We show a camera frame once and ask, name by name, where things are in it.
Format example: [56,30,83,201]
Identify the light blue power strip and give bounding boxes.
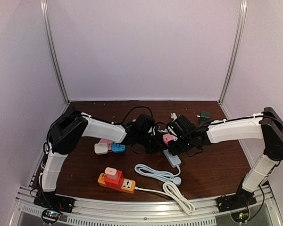
[163,149,182,168]

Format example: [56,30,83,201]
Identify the white square plug adapter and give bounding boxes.
[94,143,108,155]

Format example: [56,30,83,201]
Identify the light blue coiled cable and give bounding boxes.
[134,164,182,185]

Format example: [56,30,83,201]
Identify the blue square plug adapter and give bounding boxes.
[111,142,125,153]

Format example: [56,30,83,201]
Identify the aluminium corner post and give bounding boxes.
[218,0,248,104]
[40,0,70,105]

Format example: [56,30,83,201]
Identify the pink triangular power socket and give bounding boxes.
[99,139,113,152]

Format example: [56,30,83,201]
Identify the orange power strip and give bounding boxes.
[98,170,136,194]

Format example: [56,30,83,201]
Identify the red plug adapter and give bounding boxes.
[104,170,124,190]

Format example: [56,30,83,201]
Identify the dark green cube plug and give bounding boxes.
[196,111,210,123]

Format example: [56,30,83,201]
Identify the right aluminium corner post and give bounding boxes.
[218,0,248,104]

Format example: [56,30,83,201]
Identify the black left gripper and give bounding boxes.
[138,132,168,155]

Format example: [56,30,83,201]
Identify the aluminium front frame rail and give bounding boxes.
[7,185,283,226]

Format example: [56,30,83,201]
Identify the left aluminium corner post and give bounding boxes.
[40,0,70,105]

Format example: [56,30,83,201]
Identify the light pink charger plug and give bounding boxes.
[104,167,118,180]

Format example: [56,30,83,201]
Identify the white coiled cable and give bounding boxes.
[134,181,196,215]

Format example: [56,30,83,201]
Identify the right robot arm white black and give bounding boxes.
[167,107,283,208]

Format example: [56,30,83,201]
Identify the pink square plug adapter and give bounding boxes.
[162,133,177,146]

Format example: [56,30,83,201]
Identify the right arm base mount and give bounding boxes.
[216,188,257,212]

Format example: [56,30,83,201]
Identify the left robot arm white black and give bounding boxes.
[37,107,166,209]

